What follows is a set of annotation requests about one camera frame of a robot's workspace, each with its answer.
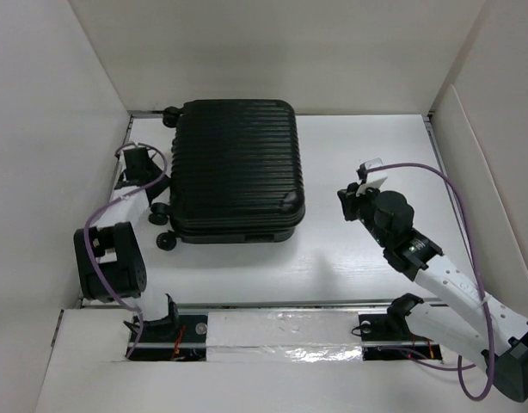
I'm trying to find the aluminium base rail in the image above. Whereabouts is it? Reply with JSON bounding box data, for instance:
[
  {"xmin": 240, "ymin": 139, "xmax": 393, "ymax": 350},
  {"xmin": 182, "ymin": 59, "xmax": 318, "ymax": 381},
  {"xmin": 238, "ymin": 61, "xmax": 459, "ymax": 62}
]
[{"xmin": 71, "ymin": 305, "xmax": 442, "ymax": 365}]

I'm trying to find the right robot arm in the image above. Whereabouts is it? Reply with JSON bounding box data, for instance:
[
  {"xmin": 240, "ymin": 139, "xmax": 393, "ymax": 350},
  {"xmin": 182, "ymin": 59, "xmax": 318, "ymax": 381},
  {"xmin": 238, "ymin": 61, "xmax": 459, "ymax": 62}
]
[{"xmin": 337, "ymin": 182, "xmax": 528, "ymax": 403}]

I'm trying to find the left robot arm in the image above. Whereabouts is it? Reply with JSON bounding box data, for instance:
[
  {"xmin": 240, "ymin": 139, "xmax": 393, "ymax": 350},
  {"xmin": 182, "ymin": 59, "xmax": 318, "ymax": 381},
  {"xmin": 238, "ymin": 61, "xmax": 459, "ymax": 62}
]
[{"xmin": 73, "ymin": 142, "xmax": 181, "ymax": 344}]

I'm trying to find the black hard-shell suitcase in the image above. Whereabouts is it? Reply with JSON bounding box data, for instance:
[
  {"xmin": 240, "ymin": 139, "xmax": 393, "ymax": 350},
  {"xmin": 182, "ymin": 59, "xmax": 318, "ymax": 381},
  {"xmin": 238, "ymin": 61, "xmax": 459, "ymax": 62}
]
[{"xmin": 148, "ymin": 99, "xmax": 305, "ymax": 251}]

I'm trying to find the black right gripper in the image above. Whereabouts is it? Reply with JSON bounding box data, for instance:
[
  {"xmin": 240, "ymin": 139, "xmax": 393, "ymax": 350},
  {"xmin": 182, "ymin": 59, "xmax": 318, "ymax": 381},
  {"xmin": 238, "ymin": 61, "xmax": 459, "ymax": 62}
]
[{"xmin": 338, "ymin": 180, "xmax": 390, "ymax": 248}]

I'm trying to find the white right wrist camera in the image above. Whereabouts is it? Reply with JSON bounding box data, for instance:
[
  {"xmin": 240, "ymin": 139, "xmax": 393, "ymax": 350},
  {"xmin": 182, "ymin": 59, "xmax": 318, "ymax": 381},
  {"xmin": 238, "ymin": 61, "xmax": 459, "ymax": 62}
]
[{"xmin": 356, "ymin": 158, "xmax": 388, "ymax": 196}]

